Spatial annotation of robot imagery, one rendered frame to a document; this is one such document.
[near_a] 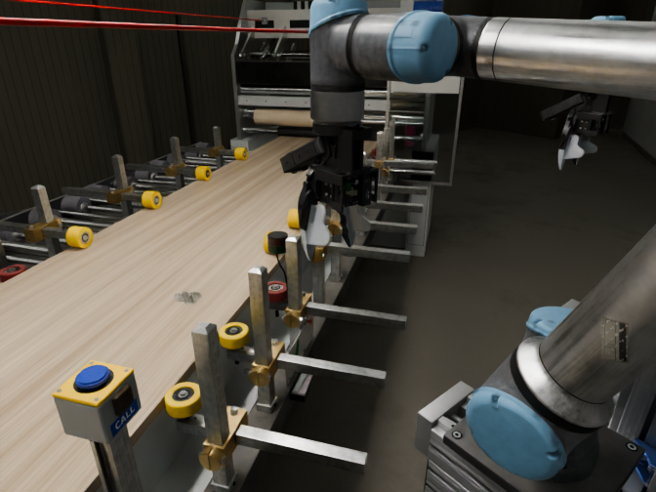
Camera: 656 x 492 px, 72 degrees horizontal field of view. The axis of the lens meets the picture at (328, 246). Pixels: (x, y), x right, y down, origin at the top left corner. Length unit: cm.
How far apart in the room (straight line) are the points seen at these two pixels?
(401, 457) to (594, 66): 181
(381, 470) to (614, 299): 170
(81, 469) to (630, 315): 91
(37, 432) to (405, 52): 99
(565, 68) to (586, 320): 28
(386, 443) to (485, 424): 161
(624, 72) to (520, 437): 41
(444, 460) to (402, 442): 128
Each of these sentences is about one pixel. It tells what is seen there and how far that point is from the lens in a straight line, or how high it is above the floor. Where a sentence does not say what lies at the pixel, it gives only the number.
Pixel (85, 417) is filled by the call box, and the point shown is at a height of 119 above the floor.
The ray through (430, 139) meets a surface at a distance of 346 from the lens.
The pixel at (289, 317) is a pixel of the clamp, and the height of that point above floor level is 86.
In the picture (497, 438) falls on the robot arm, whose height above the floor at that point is 120.
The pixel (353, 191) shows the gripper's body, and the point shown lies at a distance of 66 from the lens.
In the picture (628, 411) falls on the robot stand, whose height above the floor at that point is 103.
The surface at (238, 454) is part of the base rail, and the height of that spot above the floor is 70.
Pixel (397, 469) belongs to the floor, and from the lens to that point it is 212.
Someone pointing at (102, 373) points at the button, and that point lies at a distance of 67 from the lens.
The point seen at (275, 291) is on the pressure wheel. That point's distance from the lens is 143.
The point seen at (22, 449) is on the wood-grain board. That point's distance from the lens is 113.
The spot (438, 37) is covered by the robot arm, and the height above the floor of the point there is 162.
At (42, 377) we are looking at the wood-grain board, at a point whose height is 90.
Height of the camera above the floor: 162
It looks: 25 degrees down
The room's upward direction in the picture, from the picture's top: straight up
